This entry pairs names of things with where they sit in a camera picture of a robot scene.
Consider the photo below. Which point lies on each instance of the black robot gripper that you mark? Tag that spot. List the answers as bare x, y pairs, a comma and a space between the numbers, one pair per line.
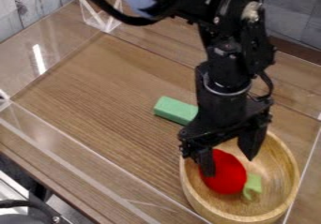
228, 115

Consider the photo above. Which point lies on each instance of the red plush strawberry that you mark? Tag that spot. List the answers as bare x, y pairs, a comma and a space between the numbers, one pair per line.
232, 179

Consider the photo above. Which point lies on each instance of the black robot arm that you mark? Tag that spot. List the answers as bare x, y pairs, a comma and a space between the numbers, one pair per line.
240, 53

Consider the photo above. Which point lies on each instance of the wooden bowl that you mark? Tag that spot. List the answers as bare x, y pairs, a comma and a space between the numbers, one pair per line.
275, 164

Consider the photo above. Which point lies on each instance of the green foam block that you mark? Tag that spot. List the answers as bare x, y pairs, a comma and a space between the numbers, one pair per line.
174, 110

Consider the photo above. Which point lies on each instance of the clear acrylic enclosure wall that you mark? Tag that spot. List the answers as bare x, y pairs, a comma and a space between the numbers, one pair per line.
105, 191

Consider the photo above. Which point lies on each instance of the black metal mount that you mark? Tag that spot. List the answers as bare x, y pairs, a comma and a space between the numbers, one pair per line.
42, 211

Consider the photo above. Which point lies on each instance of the clear acrylic corner bracket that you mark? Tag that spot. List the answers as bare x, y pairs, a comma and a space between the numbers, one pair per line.
98, 19

